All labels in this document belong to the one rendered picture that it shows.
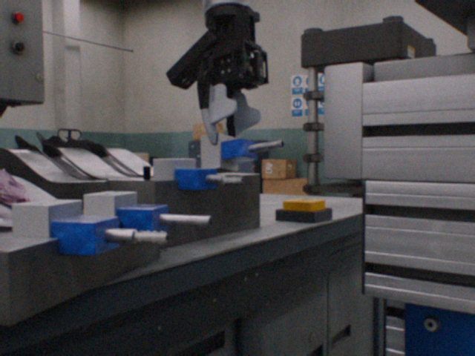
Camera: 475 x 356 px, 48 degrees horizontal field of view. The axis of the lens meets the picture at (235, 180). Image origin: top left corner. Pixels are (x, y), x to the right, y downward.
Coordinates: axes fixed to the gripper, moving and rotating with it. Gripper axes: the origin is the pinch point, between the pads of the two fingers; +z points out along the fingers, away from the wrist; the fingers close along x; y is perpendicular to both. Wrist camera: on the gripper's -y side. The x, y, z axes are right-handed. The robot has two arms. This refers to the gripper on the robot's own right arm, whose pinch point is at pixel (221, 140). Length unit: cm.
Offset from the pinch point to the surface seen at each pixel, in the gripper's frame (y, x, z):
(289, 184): -302, 598, -80
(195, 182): 4.2, -12.4, 8.3
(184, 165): 1.0, -10.6, 5.4
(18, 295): 11.0, -42.8, 20.2
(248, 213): 0.8, 5.7, 11.3
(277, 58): -315, 611, -274
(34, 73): -81, 24, -36
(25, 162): -24.7, -17.6, 2.4
